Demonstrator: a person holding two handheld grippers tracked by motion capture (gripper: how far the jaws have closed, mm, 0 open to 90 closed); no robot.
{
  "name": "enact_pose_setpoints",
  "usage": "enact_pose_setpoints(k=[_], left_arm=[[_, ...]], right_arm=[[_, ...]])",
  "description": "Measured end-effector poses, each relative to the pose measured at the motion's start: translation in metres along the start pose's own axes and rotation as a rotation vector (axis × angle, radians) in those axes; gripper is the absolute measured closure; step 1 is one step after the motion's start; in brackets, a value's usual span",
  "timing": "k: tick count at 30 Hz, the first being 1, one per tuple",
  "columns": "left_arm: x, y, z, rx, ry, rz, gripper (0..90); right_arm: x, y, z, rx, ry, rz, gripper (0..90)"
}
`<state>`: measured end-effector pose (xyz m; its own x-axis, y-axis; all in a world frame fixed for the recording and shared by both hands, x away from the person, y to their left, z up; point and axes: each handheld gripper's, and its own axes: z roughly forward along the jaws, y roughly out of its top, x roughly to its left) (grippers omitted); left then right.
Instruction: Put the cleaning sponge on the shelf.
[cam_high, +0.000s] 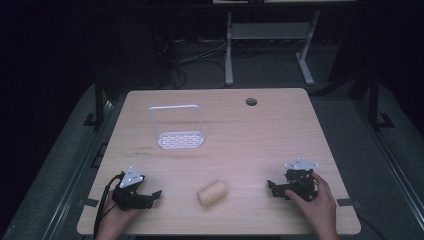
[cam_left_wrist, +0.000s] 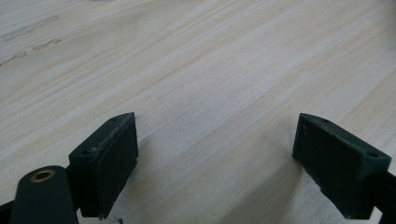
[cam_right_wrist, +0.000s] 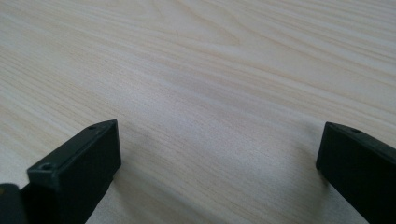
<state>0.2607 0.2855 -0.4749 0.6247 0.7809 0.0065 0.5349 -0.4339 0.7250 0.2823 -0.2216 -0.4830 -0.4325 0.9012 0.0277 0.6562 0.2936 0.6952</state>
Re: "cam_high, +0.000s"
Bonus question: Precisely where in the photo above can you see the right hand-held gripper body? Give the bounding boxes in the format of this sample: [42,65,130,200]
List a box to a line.
[281,157,320,203]

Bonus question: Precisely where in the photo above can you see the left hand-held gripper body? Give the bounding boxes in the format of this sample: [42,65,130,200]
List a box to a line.
[111,165,155,212]

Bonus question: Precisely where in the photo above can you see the person's left hand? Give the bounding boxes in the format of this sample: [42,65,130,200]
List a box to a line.
[94,190,142,240]

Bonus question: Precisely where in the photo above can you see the person's right hand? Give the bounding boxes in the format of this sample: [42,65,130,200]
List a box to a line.
[284,172,340,240]

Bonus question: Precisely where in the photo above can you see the black metal stand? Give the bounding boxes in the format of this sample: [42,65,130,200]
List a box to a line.
[82,71,114,129]
[366,71,396,132]

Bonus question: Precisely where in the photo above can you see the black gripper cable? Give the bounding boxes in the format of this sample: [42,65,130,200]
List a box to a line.
[93,173,126,240]

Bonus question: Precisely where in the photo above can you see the white perforated rack with handle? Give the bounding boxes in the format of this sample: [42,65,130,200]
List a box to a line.
[147,104,206,150]

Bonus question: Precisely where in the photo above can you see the bundle of floor cables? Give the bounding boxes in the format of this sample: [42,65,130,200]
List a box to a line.
[153,35,231,90]

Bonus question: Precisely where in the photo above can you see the grey metal desk frame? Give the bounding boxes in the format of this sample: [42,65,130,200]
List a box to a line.
[224,9,322,88]

